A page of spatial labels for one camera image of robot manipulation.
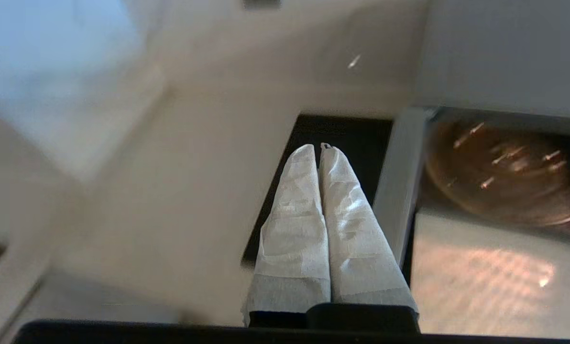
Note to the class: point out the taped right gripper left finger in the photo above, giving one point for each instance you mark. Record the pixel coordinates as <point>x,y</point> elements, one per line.
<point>294,239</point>

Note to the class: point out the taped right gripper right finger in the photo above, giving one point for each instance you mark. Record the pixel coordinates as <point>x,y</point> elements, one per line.
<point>361,248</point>

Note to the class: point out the silver microwave oven body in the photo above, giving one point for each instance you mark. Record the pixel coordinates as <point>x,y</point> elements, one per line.
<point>505,52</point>

